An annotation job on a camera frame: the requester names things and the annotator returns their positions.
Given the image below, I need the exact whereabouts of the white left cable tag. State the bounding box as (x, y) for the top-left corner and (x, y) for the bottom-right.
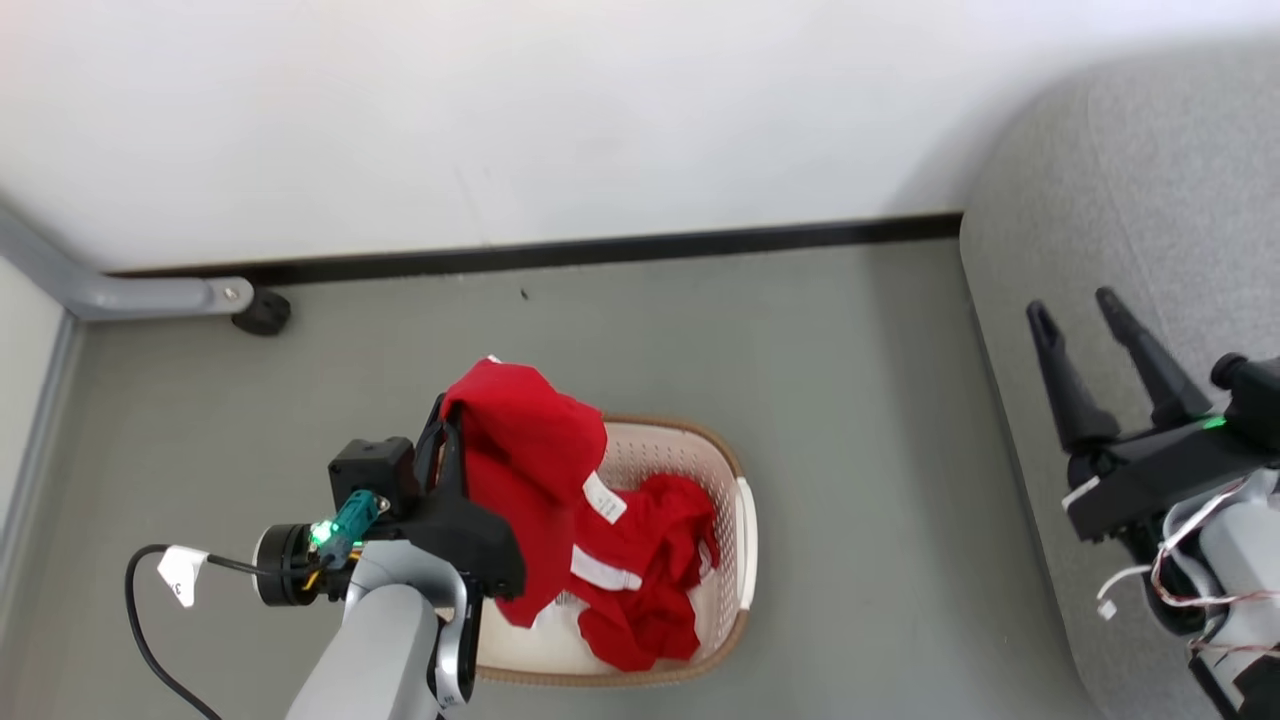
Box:
(157, 545), (210, 609)

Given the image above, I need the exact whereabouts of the cream perforated laundry basket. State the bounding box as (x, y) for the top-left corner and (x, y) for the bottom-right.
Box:
(470, 415), (759, 689)

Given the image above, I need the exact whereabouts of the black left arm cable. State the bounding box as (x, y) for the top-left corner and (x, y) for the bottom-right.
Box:
(124, 490), (391, 720)

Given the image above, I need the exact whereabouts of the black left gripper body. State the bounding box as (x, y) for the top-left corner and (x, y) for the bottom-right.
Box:
(388, 488), (527, 601)

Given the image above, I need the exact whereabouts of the grey panel edge strip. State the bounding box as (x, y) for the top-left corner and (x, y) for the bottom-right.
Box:
(0, 310), (83, 601)

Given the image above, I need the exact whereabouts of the black round frame foot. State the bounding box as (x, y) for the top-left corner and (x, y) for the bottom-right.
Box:
(231, 288), (293, 337)

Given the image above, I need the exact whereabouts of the white and red wire bundle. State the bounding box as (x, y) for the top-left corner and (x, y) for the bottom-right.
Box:
(1095, 470), (1280, 661)

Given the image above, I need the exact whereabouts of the grey fabric sofa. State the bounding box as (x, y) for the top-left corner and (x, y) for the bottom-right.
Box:
(958, 40), (1280, 720)

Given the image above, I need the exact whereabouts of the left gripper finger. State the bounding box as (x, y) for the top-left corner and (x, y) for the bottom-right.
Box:
(439, 417), (469, 501)
(414, 393), (448, 493)

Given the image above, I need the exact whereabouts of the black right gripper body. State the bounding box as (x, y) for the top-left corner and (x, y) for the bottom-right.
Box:
(1062, 416), (1280, 544)

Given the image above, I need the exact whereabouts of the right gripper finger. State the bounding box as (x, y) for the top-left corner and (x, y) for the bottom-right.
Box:
(1094, 287), (1214, 430)
(1026, 299), (1120, 452)

